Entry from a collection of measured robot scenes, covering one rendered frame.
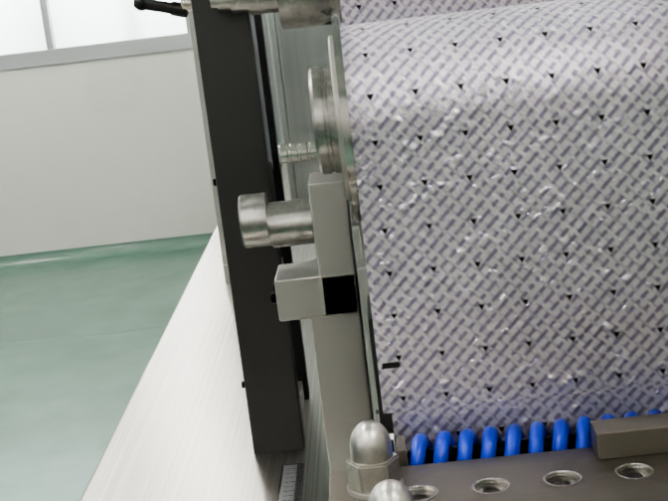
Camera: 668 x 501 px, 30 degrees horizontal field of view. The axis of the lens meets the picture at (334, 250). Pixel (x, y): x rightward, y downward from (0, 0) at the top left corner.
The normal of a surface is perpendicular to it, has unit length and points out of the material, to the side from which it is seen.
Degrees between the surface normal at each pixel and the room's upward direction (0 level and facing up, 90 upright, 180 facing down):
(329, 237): 90
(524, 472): 0
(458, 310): 90
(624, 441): 90
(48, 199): 90
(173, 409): 0
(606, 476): 0
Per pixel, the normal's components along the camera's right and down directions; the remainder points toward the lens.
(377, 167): -0.01, 0.22
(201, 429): -0.11, -0.97
